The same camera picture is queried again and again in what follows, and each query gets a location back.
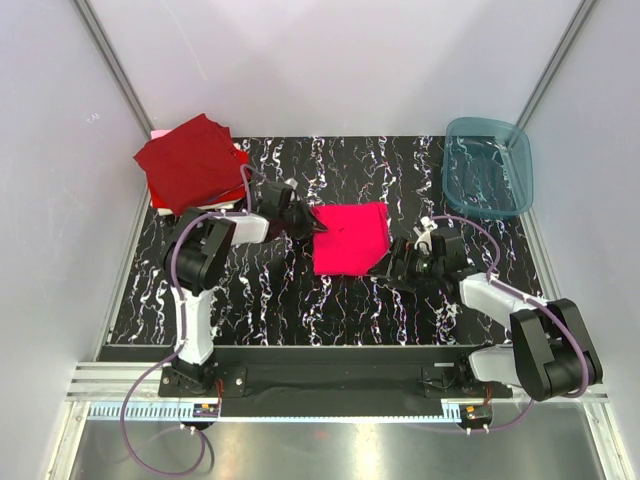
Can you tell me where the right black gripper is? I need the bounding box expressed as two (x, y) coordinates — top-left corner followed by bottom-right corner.
(366, 236), (444, 295)

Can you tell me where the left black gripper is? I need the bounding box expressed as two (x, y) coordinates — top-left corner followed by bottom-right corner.
(279, 197), (327, 241)

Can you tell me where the bright pink t shirt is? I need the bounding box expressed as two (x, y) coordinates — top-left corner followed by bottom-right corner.
(312, 202), (390, 277)

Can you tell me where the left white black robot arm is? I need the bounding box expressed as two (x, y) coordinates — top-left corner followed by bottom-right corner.
(162, 180), (328, 396)

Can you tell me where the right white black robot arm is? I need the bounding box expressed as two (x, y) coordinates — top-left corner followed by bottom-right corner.
(368, 224), (603, 402)

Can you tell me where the stack of folded t shirts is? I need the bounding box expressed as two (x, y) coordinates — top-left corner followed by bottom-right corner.
(147, 145), (249, 216)

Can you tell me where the black marble pattern mat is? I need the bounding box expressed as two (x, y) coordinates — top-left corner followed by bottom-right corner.
(107, 134), (559, 348)

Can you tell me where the folded dark red t shirt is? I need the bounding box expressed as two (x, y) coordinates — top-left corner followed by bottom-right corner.
(134, 114), (248, 215)

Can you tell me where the teal translucent plastic bin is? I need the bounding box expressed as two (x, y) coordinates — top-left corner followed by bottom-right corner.
(442, 117), (534, 220)

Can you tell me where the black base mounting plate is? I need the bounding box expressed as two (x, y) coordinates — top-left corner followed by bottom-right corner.
(159, 346), (512, 422)

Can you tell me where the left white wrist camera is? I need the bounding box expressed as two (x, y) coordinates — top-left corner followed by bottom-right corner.
(284, 178), (298, 193)

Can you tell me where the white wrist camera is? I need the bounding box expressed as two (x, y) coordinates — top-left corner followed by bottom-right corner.
(284, 178), (298, 193)
(414, 216), (438, 255)

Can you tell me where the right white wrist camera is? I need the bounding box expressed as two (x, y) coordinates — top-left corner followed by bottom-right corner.
(414, 216), (438, 255)

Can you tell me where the left aluminium corner post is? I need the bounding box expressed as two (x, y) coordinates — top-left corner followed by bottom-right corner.
(70, 0), (154, 139)

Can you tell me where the aluminium corner post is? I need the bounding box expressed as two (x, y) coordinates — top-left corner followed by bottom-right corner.
(70, 0), (154, 139)
(516, 0), (599, 130)

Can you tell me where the aluminium frame rail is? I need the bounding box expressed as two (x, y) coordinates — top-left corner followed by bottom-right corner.
(64, 359), (611, 426)

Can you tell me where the right aluminium corner post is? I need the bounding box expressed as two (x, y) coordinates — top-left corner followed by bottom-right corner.
(516, 0), (599, 130)

